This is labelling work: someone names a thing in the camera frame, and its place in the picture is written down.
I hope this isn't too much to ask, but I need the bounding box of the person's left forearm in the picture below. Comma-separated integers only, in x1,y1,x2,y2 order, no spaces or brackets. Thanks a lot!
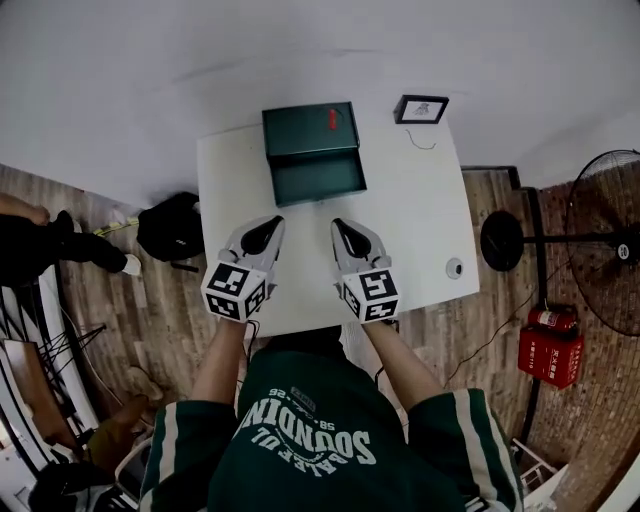
191,317,250,406

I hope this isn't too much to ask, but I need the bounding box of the white table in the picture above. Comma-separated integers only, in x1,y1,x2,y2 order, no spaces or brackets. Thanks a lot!
196,117,481,347

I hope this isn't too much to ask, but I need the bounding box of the black picture frame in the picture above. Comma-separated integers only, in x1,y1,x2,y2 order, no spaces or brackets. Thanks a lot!
393,94,450,126

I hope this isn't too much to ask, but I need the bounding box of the person's right forearm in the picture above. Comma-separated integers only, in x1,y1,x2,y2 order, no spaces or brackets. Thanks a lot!
360,319,446,411

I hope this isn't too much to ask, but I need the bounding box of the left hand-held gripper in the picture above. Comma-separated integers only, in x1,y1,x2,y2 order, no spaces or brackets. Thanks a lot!
200,215,287,325

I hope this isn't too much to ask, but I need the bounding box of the black white metal rack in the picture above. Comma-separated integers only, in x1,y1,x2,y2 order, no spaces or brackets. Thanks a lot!
0,277,109,474

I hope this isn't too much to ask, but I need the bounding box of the black backpack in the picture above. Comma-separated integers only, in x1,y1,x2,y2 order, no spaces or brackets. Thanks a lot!
136,191,204,274

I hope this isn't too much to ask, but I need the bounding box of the red fire extinguisher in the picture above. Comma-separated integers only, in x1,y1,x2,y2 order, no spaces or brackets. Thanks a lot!
527,304,579,334

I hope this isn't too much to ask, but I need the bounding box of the thin dark wire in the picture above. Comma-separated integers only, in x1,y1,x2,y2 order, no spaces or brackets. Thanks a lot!
404,128,438,151

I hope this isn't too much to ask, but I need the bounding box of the person's green printed shirt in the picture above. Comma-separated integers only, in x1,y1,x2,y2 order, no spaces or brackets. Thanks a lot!
138,344,524,512

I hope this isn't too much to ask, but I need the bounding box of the dark green box tray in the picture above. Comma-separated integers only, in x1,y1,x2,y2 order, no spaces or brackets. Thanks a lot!
265,148,369,209

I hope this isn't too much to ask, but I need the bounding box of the yellow black striped tape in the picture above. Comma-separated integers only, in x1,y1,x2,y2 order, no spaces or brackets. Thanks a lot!
92,216,142,237

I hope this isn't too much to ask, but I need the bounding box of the black standing fan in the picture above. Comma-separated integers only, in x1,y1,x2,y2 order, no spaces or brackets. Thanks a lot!
479,148,640,337

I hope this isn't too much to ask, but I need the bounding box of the red fire extinguisher box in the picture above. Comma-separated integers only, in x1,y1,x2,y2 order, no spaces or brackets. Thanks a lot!
517,325,585,390

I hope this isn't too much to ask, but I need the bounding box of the black floor cable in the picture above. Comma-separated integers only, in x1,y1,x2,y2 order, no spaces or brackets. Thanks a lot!
443,279,551,387

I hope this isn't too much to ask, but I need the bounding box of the white wooden rack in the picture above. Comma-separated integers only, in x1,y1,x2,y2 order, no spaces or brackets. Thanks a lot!
509,437,572,504

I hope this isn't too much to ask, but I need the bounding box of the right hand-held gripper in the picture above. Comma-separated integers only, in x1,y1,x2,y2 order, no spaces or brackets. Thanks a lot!
330,217,402,325

